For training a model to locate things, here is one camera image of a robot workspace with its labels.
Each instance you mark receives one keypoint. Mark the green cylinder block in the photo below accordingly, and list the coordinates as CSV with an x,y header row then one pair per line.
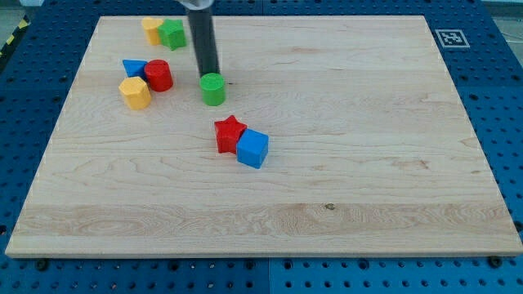
x,y
212,87

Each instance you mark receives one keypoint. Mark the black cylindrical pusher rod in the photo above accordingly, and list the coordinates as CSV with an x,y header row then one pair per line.
x,y
204,42

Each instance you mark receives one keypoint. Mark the blue triangle block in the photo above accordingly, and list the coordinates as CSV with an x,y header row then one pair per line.
x,y
135,68

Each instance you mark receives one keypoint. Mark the silver rod mount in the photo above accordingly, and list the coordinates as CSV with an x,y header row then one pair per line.
x,y
196,5

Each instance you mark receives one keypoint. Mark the white fiducial marker tag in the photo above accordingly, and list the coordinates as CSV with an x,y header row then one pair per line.
x,y
452,38

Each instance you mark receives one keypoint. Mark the yellow heart block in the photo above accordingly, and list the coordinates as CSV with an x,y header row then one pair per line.
x,y
150,27

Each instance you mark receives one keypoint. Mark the yellow hexagon block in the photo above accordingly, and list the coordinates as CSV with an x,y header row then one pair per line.
x,y
135,92

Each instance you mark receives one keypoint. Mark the red cylinder block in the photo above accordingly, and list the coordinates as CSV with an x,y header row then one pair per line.
x,y
159,75

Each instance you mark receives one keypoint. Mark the blue cube block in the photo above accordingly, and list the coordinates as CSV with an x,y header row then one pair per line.
x,y
252,148

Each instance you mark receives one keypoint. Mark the wooden board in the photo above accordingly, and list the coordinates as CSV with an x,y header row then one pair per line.
x,y
370,154

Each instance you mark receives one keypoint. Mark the green star block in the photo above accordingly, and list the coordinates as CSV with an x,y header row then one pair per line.
x,y
172,34

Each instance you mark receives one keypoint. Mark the red star block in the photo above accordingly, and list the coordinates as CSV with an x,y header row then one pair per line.
x,y
228,133

